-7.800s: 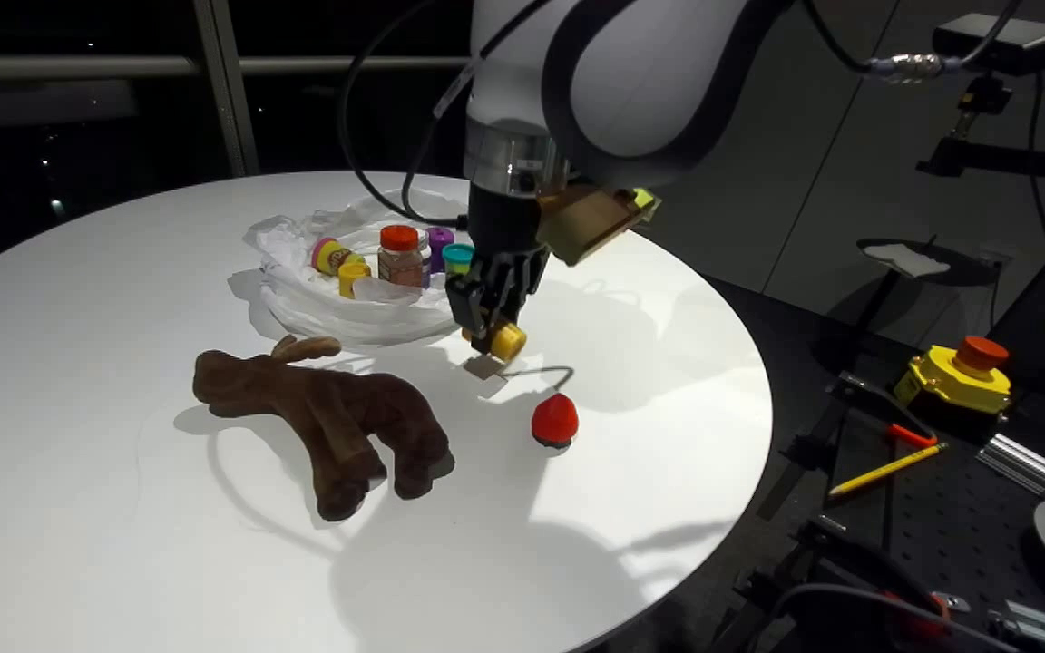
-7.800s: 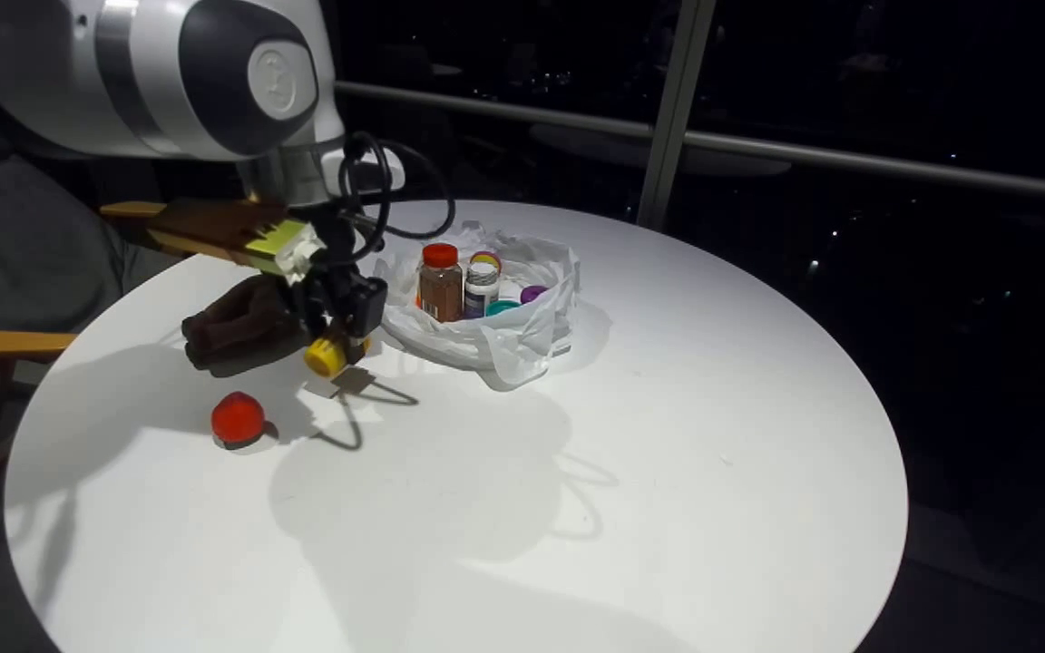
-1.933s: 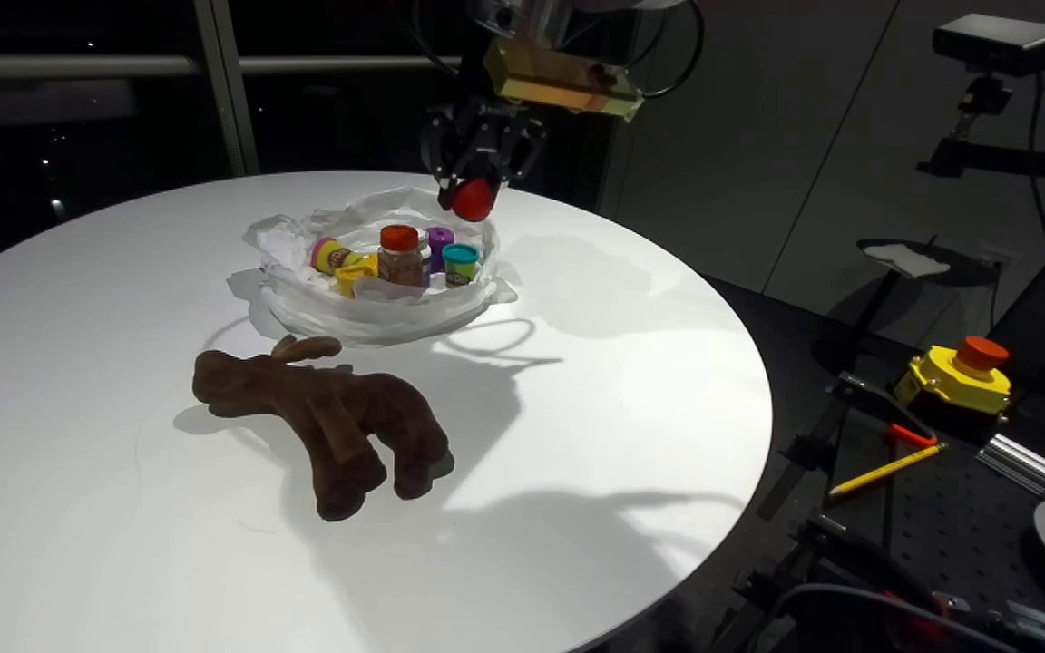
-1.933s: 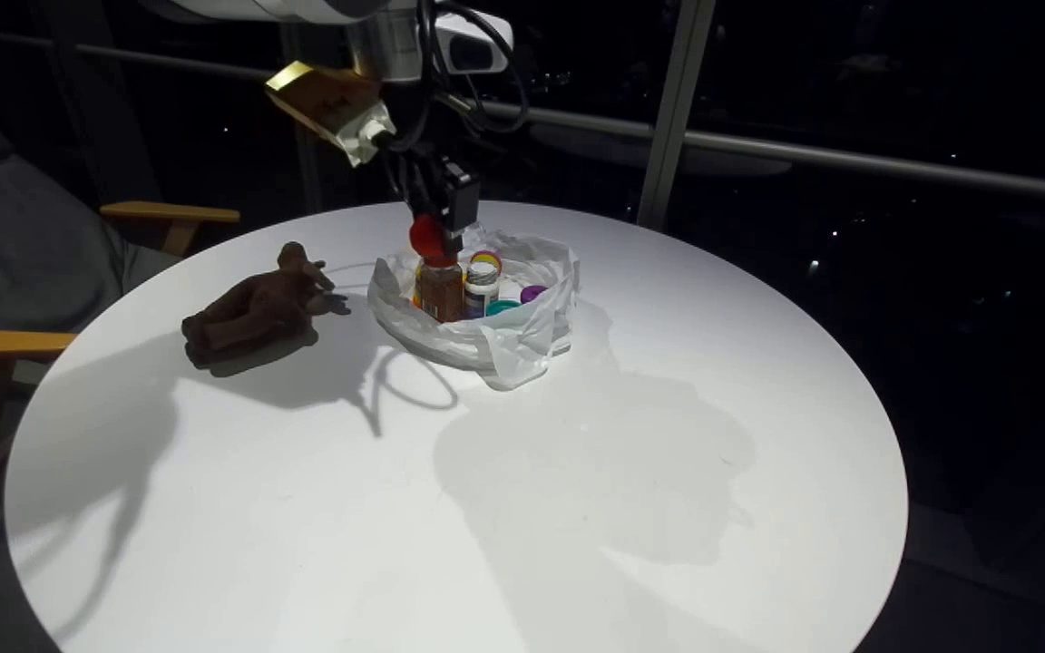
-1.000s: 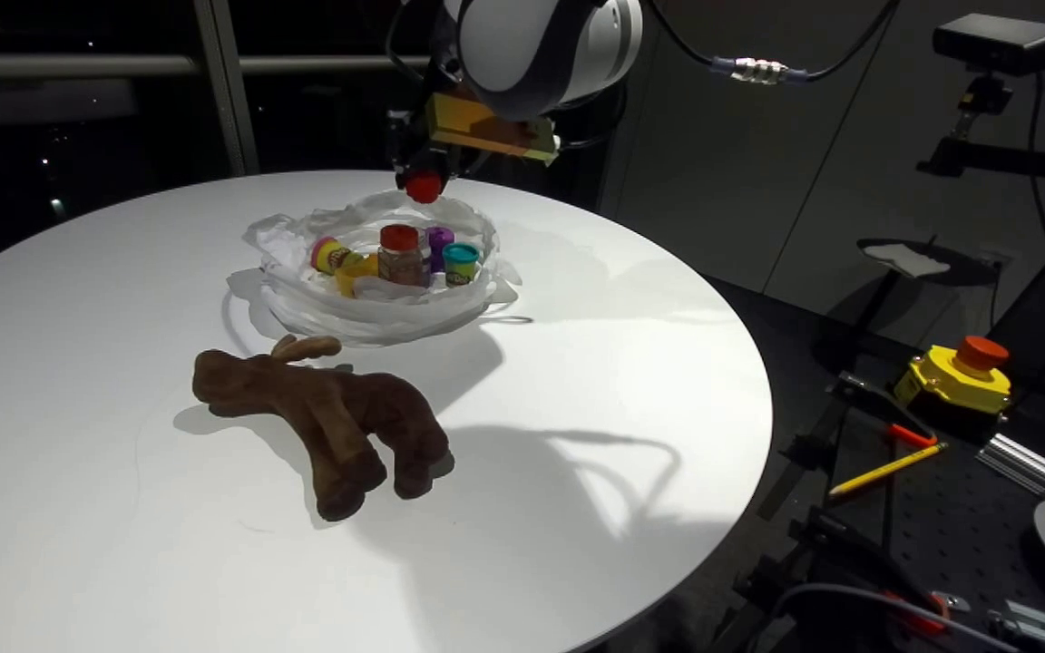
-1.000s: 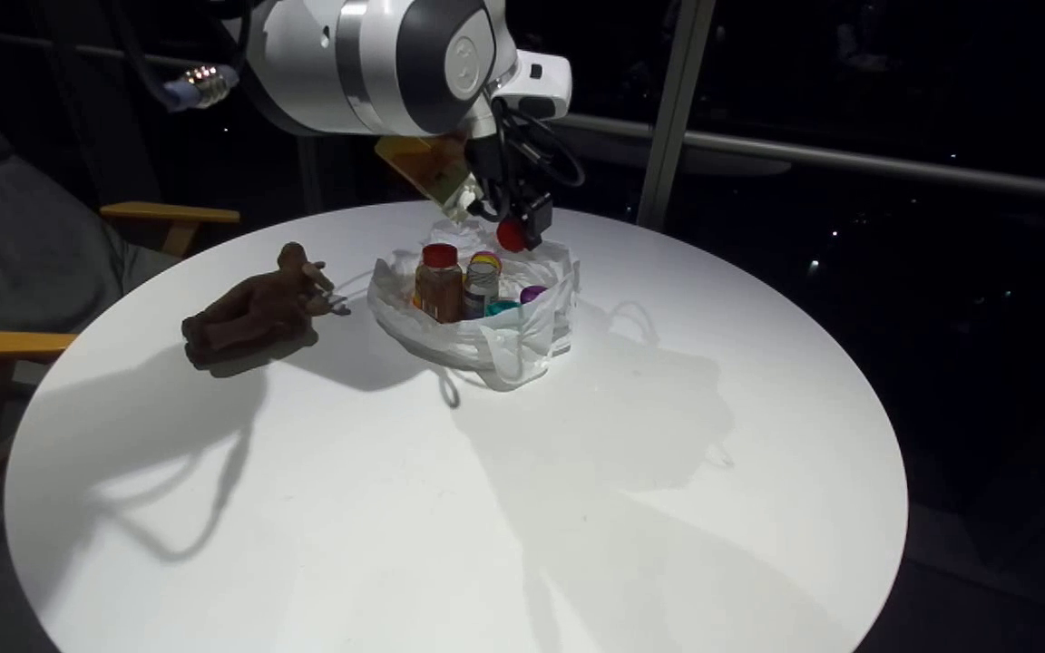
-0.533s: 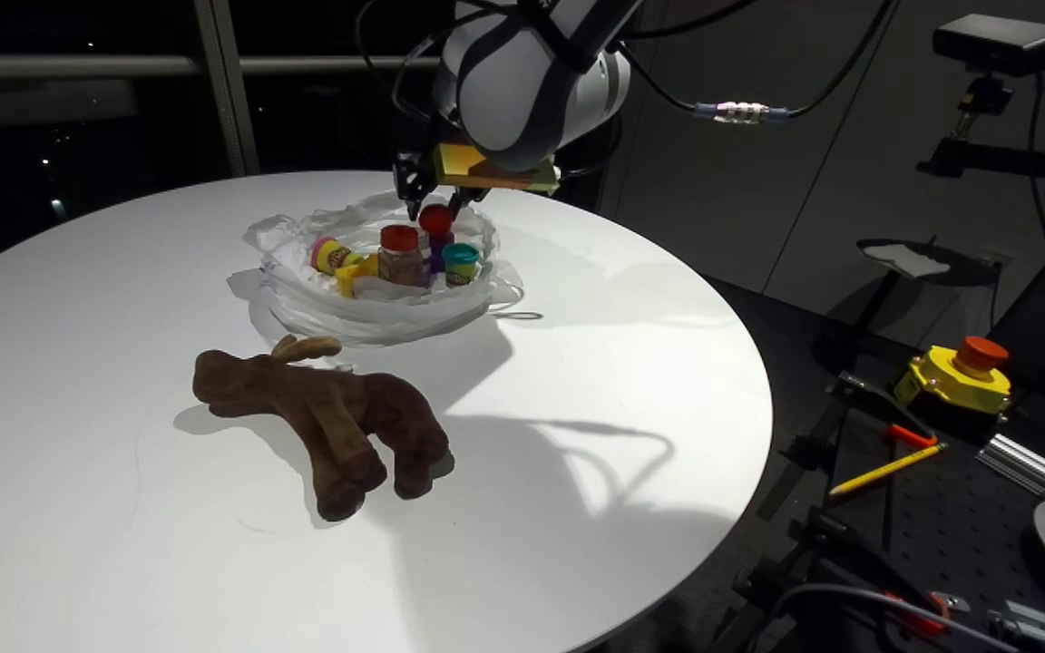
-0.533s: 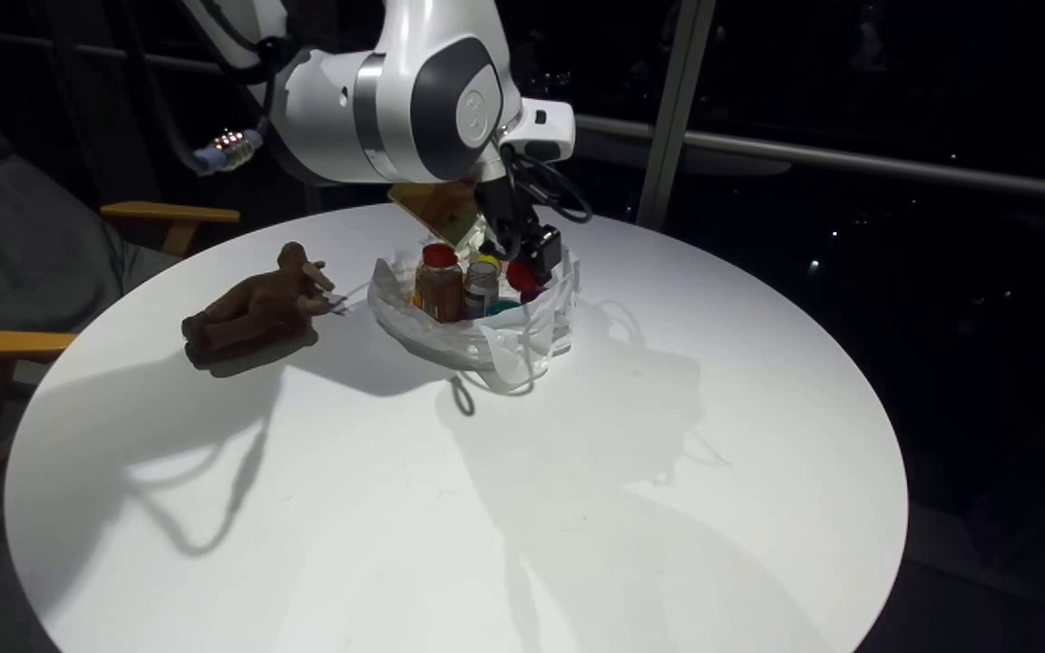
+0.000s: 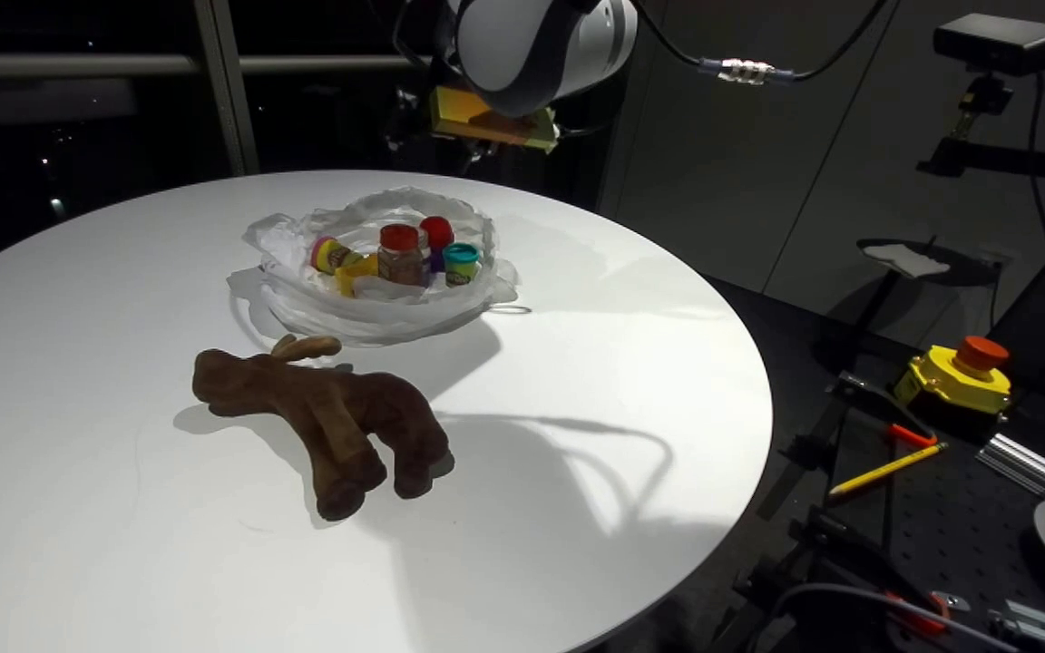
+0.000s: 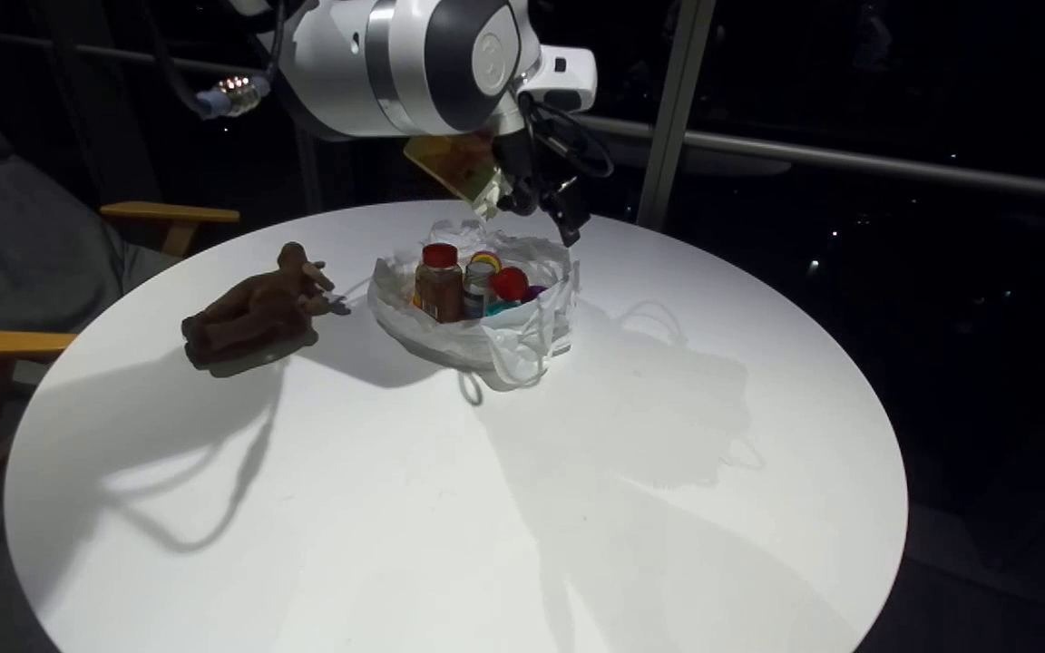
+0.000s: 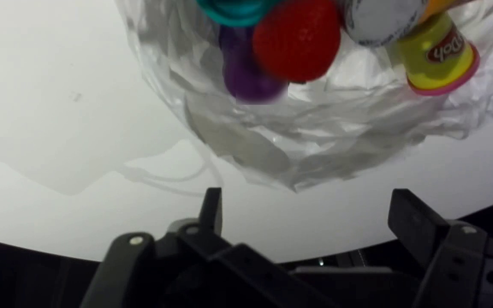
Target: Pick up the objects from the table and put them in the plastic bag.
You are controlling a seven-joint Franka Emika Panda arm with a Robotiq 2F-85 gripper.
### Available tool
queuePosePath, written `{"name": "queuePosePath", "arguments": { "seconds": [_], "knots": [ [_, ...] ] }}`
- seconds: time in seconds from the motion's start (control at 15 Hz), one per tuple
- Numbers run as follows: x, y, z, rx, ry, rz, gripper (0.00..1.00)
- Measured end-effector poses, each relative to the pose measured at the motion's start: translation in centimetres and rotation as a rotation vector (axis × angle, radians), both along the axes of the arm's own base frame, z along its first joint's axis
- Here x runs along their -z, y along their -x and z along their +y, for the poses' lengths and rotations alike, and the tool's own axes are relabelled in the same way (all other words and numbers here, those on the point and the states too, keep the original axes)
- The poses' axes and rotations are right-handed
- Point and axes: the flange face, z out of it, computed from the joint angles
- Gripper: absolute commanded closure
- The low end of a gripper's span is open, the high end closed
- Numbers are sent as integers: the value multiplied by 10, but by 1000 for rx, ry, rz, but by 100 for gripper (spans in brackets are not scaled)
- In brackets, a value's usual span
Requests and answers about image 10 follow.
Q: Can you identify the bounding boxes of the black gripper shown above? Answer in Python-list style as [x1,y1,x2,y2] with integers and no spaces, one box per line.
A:
[494,110,592,252]

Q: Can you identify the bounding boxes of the red toy ball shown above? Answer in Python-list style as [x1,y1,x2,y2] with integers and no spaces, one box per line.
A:
[489,265,532,307]

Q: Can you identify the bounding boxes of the brown spice jar red lid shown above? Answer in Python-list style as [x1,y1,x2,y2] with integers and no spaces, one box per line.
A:
[411,238,466,328]

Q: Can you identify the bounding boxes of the brown plush moose toy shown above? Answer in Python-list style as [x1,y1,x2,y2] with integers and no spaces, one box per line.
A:
[179,238,354,379]

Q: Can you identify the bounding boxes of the white plastic bag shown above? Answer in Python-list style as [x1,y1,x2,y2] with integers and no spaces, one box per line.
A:
[362,222,589,409]

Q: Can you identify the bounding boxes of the grey metal railing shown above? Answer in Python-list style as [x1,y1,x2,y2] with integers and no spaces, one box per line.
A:
[573,113,1045,209]

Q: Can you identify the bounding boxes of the grey armchair wooden arms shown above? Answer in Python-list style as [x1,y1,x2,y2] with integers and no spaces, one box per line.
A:
[0,68,247,548]

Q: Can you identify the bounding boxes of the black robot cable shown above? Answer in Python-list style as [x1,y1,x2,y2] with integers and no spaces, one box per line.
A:
[517,97,615,186]

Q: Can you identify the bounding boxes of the grey window frame post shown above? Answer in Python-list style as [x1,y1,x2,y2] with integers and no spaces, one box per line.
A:
[636,0,719,232]

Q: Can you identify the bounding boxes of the grey cable with connector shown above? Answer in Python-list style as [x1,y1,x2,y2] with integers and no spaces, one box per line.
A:
[133,0,280,122]

